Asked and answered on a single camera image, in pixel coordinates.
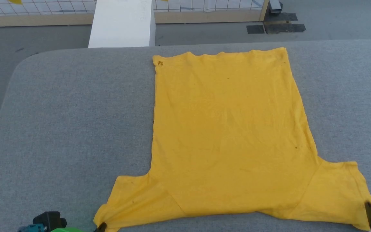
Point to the small black floor mat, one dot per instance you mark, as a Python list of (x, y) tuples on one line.
[(255, 29)]

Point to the lemon print grid panel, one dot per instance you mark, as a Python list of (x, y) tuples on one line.
[(43, 13)]

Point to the grey metal panel foot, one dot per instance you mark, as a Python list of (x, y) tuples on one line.
[(275, 5)]

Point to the yellow T-shirt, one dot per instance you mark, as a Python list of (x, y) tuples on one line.
[(230, 135)]

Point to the white box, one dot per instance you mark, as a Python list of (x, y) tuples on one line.
[(121, 25)]

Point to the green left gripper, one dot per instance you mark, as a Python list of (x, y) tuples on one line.
[(66, 230)]

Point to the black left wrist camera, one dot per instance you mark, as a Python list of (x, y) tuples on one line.
[(48, 219)]

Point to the large black floor mat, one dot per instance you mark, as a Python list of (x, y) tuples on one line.
[(283, 25)]

